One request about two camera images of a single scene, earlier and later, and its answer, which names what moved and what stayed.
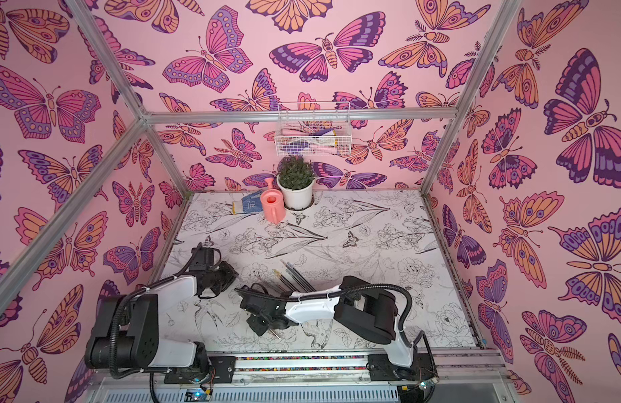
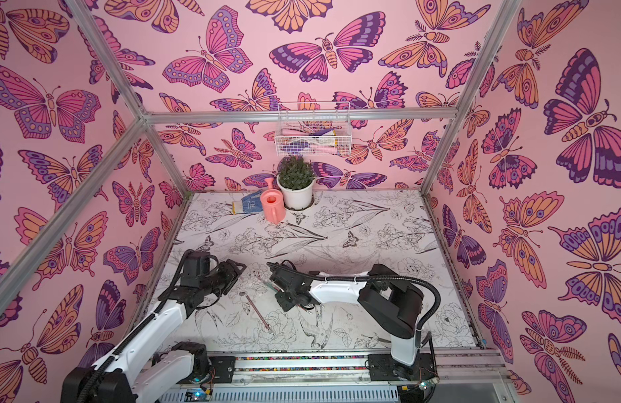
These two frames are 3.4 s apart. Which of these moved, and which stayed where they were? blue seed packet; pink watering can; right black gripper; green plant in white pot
Moved: right black gripper
Stayed: green plant in white pot; blue seed packet; pink watering can
